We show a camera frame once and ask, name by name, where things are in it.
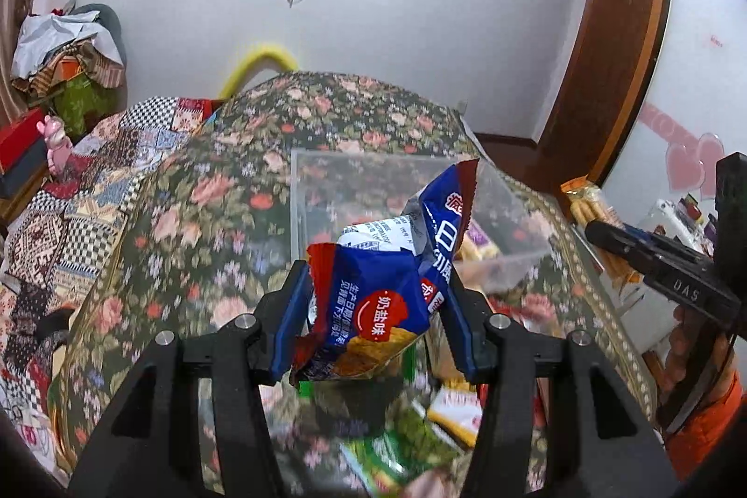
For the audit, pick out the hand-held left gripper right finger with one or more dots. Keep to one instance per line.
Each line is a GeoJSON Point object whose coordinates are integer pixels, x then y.
{"type": "Point", "coordinates": [457, 337]}

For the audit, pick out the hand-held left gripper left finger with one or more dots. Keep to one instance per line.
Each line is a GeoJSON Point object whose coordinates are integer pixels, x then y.
{"type": "Point", "coordinates": [292, 326]}

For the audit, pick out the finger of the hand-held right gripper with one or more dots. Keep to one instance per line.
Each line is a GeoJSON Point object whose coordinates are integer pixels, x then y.
{"type": "Point", "coordinates": [618, 238]}

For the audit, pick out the blue snack packet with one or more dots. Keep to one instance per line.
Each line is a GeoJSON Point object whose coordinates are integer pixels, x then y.
{"type": "Point", "coordinates": [379, 311]}

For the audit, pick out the clear plastic container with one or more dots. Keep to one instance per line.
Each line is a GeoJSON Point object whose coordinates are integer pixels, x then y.
{"type": "Point", "coordinates": [350, 189]}

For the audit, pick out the person's right forearm orange sleeve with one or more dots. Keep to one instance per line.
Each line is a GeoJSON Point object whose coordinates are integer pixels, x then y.
{"type": "Point", "coordinates": [715, 434]}

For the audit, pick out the person's right hand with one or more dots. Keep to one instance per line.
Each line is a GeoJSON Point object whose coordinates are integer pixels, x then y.
{"type": "Point", "coordinates": [686, 352]}

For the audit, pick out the biscuit stick packet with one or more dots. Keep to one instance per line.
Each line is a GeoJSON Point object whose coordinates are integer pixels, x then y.
{"type": "Point", "coordinates": [595, 209]}

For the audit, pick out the white snack packet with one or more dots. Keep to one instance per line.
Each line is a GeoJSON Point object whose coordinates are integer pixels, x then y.
{"type": "Point", "coordinates": [677, 224]}

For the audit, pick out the yellow snack packet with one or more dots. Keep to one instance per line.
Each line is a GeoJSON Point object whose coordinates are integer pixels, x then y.
{"type": "Point", "coordinates": [458, 410]}

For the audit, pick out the pink heart stickers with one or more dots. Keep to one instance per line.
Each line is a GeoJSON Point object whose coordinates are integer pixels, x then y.
{"type": "Point", "coordinates": [691, 159]}

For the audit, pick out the purple snack packet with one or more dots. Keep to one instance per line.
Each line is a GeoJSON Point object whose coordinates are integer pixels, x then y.
{"type": "Point", "coordinates": [478, 241]}

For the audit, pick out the green snack packet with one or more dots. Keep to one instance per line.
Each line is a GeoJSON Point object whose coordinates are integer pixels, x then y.
{"type": "Point", "coordinates": [402, 451]}

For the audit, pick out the floral tablecloth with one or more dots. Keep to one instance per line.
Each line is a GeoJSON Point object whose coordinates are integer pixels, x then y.
{"type": "Point", "coordinates": [204, 218]}

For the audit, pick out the patchwork blanket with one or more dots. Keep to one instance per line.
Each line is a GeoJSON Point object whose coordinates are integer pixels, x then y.
{"type": "Point", "coordinates": [64, 218]}

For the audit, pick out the yellow foam tube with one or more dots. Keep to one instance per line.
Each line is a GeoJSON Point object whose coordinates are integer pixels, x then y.
{"type": "Point", "coordinates": [257, 60]}

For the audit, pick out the pink plush toy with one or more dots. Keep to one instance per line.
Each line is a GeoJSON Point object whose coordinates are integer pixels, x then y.
{"type": "Point", "coordinates": [55, 142]}

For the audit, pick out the pile of clothes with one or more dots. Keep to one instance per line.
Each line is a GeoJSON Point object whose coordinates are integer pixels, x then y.
{"type": "Point", "coordinates": [64, 54]}

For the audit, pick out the wooden door frame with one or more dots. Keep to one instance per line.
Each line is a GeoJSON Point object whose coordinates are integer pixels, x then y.
{"type": "Point", "coordinates": [613, 37]}

